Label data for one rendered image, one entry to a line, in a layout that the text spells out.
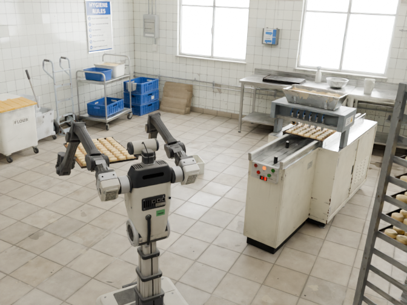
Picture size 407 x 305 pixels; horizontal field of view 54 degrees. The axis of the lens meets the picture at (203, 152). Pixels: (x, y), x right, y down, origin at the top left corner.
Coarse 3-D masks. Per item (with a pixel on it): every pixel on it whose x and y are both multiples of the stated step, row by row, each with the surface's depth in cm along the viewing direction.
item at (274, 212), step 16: (288, 144) 367; (304, 144) 380; (256, 160) 338; (272, 160) 339; (304, 160) 353; (288, 176) 332; (304, 176) 362; (256, 192) 346; (272, 192) 336; (288, 192) 341; (304, 192) 373; (256, 208) 351; (272, 208) 341; (288, 208) 350; (304, 208) 384; (256, 224) 355; (272, 224) 345; (288, 224) 360; (304, 224) 406; (256, 240) 361; (272, 240) 350
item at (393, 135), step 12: (396, 96) 159; (396, 108) 160; (396, 120) 161; (396, 132) 162; (396, 144) 165; (384, 156) 168; (384, 168) 169; (384, 180) 170; (384, 192) 172; (372, 216) 178; (372, 228) 179; (372, 240) 180; (372, 252) 184; (360, 276) 189; (360, 288) 190; (360, 300) 193
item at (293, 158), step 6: (360, 114) 468; (312, 144) 363; (318, 144) 375; (300, 150) 347; (306, 150) 354; (294, 156) 335; (300, 156) 346; (282, 162) 318; (288, 162) 327; (282, 168) 320
